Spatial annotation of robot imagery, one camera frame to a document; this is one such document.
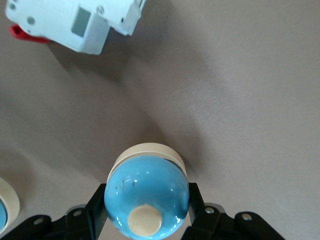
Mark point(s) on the white circuit breaker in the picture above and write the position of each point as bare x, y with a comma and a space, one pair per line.
62, 27

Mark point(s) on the light blue call bell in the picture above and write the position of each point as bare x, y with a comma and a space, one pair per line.
10, 200
145, 185

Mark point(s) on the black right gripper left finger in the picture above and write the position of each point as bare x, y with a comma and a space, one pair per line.
87, 222

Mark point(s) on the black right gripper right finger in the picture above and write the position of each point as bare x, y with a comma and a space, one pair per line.
207, 225

